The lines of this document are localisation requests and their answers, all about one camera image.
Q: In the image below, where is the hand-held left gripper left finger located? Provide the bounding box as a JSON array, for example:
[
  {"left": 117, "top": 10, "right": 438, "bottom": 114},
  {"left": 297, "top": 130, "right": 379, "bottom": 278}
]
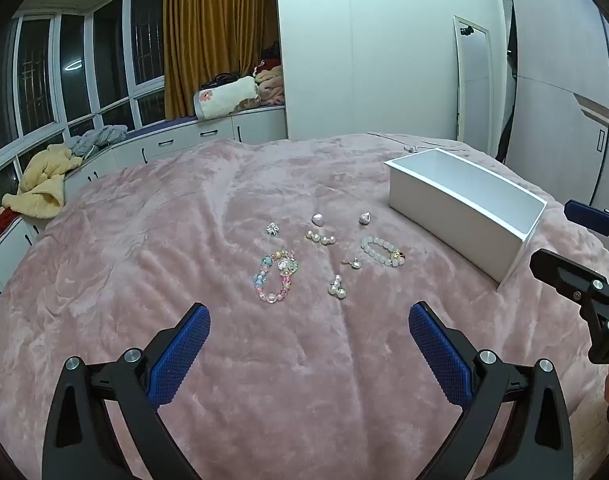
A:
[{"left": 42, "top": 302, "right": 212, "bottom": 480}]

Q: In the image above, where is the black bag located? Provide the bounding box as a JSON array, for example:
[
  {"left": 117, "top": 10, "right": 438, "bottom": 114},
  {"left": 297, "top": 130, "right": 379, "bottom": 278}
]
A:
[{"left": 200, "top": 73, "right": 242, "bottom": 88}]

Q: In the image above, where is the grey wardrobe door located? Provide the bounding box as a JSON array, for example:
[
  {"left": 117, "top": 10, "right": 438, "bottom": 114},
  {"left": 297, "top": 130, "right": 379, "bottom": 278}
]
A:
[{"left": 499, "top": 0, "right": 609, "bottom": 211}]

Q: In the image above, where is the white bead bracelet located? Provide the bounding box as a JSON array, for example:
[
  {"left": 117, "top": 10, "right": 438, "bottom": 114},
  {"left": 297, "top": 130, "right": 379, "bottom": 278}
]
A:
[{"left": 360, "top": 236, "right": 406, "bottom": 267}]

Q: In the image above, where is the gold curtain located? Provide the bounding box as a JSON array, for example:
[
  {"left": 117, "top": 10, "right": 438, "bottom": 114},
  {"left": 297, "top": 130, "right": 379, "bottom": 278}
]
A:
[{"left": 163, "top": 0, "right": 278, "bottom": 118}]

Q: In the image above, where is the bay window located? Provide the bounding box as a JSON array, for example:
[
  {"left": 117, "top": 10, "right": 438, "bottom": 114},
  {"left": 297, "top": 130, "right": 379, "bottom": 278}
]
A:
[{"left": 0, "top": 0, "right": 168, "bottom": 171}]

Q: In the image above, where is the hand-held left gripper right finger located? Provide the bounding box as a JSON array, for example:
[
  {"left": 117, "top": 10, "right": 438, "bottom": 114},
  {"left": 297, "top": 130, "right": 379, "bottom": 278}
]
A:
[{"left": 408, "top": 301, "right": 575, "bottom": 480}]

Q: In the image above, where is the cream rolled flower blanket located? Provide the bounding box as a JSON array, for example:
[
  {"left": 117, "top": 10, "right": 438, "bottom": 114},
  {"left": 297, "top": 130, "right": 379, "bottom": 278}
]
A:
[{"left": 193, "top": 76, "right": 260, "bottom": 120}]

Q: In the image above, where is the white framed standing mirror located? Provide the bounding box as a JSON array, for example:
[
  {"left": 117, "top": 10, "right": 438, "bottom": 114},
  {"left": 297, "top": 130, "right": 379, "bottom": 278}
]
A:
[{"left": 453, "top": 15, "right": 496, "bottom": 156}]

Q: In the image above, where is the pile of folded clothes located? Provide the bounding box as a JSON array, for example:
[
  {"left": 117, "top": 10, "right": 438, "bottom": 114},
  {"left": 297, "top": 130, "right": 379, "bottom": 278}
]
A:
[{"left": 254, "top": 45, "right": 286, "bottom": 107}]

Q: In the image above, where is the colourful bead bracelet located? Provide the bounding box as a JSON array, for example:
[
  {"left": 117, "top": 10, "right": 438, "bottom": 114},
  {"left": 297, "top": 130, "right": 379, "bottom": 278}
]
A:
[{"left": 253, "top": 250, "right": 300, "bottom": 303}]

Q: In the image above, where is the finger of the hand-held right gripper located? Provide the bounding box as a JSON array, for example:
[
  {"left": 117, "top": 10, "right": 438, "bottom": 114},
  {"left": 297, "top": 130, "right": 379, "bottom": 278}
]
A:
[
  {"left": 564, "top": 200, "right": 609, "bottom": 238},
  {"left": 529, "top": 249, "right": 609, "bottom": 313}
]

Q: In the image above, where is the pink plush blanket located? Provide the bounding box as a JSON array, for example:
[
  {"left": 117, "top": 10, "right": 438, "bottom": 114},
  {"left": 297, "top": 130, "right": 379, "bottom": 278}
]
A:
[{"left": 0, "top": 132, "right": 609, "bottom": 480}]

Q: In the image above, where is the grey clothes heap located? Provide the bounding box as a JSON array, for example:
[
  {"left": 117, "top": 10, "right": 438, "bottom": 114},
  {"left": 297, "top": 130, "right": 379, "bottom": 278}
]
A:
[{"left": 67, "top": 124, "right": 130, "bottom": 158}]

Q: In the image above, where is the white wardrobe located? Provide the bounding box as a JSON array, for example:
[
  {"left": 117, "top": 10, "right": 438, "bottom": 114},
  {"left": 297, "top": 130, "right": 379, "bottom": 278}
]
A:
[{"left": 276, "top": 0, "right": 510, "bottom": 148}]

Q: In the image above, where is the yellow fleece blanket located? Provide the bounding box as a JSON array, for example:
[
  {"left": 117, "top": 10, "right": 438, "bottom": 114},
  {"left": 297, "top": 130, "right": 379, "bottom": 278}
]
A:
[{"left": 2, "top": 144, "right": 84, "bottom": 221}]

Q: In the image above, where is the white rectangular box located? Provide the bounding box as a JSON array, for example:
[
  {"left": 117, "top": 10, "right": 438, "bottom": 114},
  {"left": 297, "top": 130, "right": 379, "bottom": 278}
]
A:
[{"left": 383, "top": 148, "right": 548, "bottom": 284}]

